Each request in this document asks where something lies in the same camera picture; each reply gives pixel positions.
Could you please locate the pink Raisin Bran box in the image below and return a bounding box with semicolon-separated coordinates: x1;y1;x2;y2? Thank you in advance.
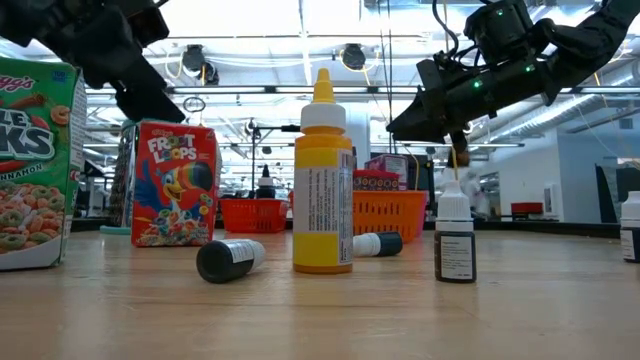
364;153;410;191

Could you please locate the red-lidded spice jar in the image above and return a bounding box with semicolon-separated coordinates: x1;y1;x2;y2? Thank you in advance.
352;168;401;193

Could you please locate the metal box grater teal handle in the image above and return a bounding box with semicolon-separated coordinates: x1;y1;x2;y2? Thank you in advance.
99;118;139;236

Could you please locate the orange plastic basket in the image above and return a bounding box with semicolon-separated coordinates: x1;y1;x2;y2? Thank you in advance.
352;189;429;245

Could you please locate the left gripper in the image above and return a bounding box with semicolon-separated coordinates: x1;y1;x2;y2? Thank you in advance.
44;0;187;124

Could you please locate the person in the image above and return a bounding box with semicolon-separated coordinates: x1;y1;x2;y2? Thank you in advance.
442;152;486;221

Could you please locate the red bin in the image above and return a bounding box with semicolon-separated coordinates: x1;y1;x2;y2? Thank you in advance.
510;201;544;216

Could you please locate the red plastic basket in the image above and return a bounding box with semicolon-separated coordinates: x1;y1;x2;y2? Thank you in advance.
218;197;291;235

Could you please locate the red Froot Loops box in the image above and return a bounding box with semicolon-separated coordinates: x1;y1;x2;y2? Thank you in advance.
130;119;221;249

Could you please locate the small dark dropper bottle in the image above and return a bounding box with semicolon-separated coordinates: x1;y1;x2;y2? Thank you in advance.
619;190;640;264
352;231;404;259
195;238;267;285
433;179;478;284

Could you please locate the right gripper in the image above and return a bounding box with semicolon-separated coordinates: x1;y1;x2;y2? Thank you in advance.
385;54;556;154

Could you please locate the black cable reel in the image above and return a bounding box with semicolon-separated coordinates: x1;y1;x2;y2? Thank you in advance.
180;43;207;74
341;43;367;71

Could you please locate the green Apple Jacks box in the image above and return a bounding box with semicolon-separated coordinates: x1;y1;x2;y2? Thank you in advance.
0;55;89;272

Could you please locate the yellow squeeze bottle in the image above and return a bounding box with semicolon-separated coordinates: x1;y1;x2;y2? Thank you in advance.
292;67;355;275

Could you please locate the black stand with crossbar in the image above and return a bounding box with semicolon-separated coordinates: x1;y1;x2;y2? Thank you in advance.
244;118;304;199

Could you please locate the black squeeze bottle white collar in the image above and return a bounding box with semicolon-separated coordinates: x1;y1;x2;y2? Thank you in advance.
255;163;277;200

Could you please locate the black monitor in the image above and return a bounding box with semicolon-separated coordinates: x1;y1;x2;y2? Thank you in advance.
594;162;640;224

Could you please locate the black ring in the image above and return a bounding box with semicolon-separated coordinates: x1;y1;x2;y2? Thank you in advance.
182;95;207;114

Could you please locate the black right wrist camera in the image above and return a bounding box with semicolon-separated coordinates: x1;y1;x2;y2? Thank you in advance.
463;0;536;64

